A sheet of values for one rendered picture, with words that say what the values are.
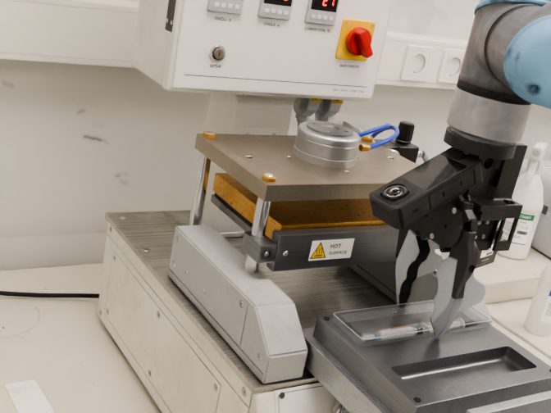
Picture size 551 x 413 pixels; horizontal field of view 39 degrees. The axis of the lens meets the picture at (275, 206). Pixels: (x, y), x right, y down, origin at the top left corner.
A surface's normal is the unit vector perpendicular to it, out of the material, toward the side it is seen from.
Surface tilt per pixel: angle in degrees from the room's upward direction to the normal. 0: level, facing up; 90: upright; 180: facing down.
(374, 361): 0
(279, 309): 41
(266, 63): 90
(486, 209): 90
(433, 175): 27
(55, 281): 0
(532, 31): 58
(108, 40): 90
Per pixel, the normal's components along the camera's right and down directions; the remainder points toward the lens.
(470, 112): -0.72, 0.09
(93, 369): 0.18, -0.92
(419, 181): -0.23, -0.82
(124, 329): -0.85, 0.03
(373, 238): 0.50, 0.38
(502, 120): 0.04, 0.35
